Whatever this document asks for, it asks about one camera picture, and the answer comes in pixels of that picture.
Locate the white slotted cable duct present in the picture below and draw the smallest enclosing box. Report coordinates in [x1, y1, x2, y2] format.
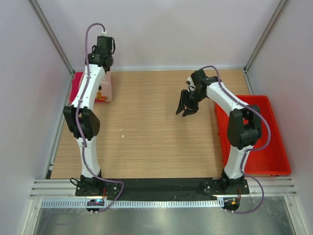
[41, 198, 224, 209]

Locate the aluminium frame post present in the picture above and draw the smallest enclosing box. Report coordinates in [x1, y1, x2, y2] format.
[28, 0, 75, 75]
[243, 0, 289, 73]

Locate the right aluminium frame post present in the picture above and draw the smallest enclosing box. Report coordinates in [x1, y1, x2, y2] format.
[243, 0, 289, 73]

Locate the folded magenta t shirt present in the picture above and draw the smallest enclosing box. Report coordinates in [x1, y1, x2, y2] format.
[69, 71, 84, 104]

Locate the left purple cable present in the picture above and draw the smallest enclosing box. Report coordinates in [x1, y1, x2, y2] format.
[75, 22, 125, 213]

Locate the dusty pink t shirt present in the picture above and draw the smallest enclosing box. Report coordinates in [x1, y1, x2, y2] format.
[95, 71, 112, 103]

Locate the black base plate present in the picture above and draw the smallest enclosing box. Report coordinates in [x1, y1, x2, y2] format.
[70, 178, 249, 202]

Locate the aluminium rail profile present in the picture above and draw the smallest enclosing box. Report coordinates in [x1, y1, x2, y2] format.
[28, 178, 79, 199]

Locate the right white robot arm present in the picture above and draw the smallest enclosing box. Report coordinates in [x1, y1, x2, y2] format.
[176, 69, 262, 194]

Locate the left aluminium frame post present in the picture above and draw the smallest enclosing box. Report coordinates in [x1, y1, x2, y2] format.
[28, 0, 75, 75]

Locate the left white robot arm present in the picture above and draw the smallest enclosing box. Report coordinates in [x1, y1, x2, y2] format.
[63, 36, 115, 196]

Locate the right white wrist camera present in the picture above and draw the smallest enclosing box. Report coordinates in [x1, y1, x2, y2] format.
[186, 77, 196, 92]

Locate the red plastic bin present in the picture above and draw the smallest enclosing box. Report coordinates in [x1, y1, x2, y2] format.
[215, 95, 291, 176]

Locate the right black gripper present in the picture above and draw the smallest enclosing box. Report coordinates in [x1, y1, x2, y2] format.
[176, 90, 205, 118]

